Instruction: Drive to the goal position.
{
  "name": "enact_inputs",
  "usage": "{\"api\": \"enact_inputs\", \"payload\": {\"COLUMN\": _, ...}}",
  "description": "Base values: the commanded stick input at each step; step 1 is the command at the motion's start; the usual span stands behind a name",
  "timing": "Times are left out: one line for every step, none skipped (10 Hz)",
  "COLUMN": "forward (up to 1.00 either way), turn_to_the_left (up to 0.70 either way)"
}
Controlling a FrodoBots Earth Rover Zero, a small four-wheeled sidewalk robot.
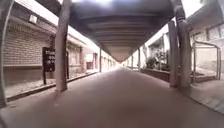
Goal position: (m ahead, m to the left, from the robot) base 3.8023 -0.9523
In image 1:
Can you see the walkway canopy roof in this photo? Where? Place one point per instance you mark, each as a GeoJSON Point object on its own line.
{"type": "Point", "coordinates": [120, 30]}

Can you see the concrete covered walkway floor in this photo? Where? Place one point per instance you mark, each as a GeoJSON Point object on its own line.
{"type": "Point", "coordinates": [110, 100]}

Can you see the group of bushes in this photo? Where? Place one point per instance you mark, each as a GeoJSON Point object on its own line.
{"type": "Point", "coordinates": [156, 63]}

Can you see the row of canopy columns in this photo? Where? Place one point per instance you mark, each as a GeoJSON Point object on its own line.
{"type": "Point", "coordinates": [62, 56]}

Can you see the black sign board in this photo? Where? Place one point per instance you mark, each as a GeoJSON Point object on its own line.
{"type": "Point", "coordinates": [48, 60]}

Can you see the pale brick building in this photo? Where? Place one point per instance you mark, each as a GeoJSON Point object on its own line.
{"type": "Point", "coordinates": [25, 50]}

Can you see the bent metal handrail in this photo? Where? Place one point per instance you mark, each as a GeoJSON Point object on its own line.
{"type": "Point", "coordinates": [218, 60]}

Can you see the low planter wall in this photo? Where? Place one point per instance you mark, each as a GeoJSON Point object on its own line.
{"type": "Point", "coordinates": [156, 74]}

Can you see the building with pale wall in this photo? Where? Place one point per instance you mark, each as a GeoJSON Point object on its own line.
{"type": "Point", "coordinates": [208, 30]}

